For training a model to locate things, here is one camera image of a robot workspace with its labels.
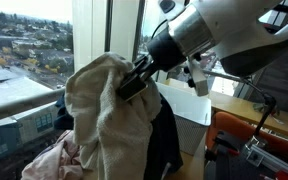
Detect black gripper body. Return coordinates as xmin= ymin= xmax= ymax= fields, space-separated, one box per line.
xmin=131 ymin=29 xmax=186 ymax=75

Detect white terry towel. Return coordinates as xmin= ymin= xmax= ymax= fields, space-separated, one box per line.
xmin=65 ymin=52 xmax=161 ymax=180

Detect dark blue garment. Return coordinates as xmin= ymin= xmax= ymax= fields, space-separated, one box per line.
xmin=53 ymin=92 xmax=184 ymax=180

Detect pink printed garment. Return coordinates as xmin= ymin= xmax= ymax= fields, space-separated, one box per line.
xmin=21 ymin=130 xmax=83 ymax=180

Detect white plastic laundry basket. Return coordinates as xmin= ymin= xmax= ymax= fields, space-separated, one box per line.
xmin=157 ymin=83 xmax=211 ymax=155

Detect orange chair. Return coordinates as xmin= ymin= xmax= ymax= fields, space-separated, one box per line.
xmin=205 ymin=112 xmax=288 ymax=155

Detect aluminium extrusion rail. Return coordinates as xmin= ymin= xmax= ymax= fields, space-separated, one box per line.
xmin=245 ymin=145 xmax=288 ymax=173

